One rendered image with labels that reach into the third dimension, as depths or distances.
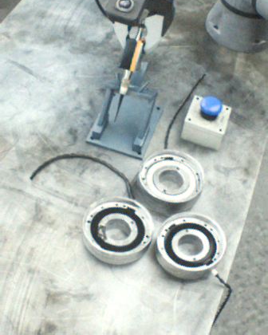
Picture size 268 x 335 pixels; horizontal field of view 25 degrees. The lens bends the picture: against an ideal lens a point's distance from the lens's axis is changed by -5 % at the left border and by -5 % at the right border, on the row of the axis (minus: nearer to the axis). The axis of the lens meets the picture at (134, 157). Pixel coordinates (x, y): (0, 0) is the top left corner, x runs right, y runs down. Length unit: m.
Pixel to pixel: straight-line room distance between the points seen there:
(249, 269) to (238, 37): 0.87
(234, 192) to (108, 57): 0.38
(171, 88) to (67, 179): 0.29
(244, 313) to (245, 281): 0.12
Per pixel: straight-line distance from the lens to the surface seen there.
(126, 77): 0.93
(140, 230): 0.92
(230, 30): 1.27
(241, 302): 1.84
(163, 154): 1.00
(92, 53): 1.21
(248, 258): 1.93
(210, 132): 1.05
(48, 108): 1.10
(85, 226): 0.91
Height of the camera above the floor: 1.59
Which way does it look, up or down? 50 degrees down
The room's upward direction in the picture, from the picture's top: 10 degrees clockwise
